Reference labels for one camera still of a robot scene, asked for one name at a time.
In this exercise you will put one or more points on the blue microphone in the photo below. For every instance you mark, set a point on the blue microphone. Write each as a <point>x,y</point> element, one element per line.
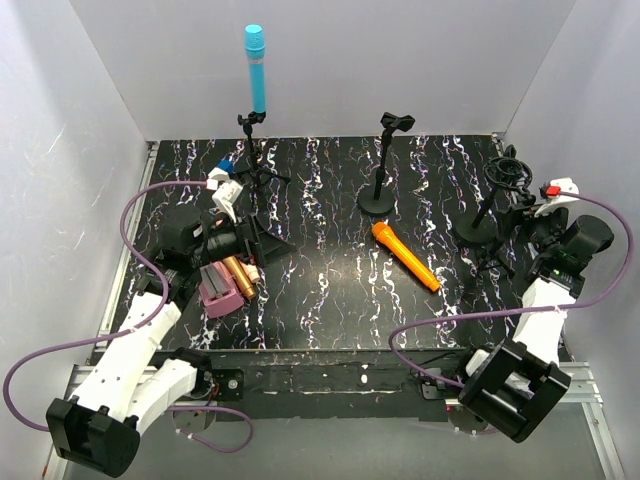
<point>255,46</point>

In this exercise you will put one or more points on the black small tripod stand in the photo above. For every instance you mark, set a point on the black small tripod stand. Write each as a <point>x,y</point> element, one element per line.
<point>492,250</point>

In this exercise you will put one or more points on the black tripod mic stand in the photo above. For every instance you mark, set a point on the black tripod mic stand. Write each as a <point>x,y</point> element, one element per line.
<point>259,176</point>

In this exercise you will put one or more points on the gold microphone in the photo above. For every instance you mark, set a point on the gold microphone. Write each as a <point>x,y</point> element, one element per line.
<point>245,287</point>

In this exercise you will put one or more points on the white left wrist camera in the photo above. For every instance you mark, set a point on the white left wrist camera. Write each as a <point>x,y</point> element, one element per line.
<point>225,194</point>

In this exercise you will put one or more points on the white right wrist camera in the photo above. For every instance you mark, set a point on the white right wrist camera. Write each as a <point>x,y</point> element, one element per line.
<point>555,194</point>

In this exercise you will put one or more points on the black round-base shock-mount stand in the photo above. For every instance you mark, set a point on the black round-base shock-mount stand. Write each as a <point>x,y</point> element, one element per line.
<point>504,174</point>

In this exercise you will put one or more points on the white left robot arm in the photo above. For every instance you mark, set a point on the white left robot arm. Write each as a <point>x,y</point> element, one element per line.
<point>101,424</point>

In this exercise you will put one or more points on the orange microphone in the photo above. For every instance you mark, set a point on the orange microphone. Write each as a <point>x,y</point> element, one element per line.
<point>385,235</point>

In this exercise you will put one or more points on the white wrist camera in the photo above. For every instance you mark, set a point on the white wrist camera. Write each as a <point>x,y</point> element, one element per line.
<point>225,194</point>
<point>555,194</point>

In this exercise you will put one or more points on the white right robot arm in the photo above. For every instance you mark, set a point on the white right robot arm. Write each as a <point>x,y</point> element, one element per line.
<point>514,386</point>

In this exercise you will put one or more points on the pink box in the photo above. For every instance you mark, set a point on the pink box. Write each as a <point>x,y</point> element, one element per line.
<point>218,291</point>

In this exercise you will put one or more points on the white and blue small object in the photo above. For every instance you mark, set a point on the white and blue small object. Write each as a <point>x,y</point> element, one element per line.
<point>221,172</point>

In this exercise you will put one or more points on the pink beige microphone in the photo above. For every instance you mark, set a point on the pink beige microphone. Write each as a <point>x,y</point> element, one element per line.
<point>250,272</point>

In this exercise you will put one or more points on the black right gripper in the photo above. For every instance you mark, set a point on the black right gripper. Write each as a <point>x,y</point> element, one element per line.
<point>516,220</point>

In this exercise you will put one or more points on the black round-base clip stand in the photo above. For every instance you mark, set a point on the black round-base clip stand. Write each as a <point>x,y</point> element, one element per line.
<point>375,200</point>

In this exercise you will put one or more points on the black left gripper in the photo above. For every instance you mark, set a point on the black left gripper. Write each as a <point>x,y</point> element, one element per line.
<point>251,239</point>

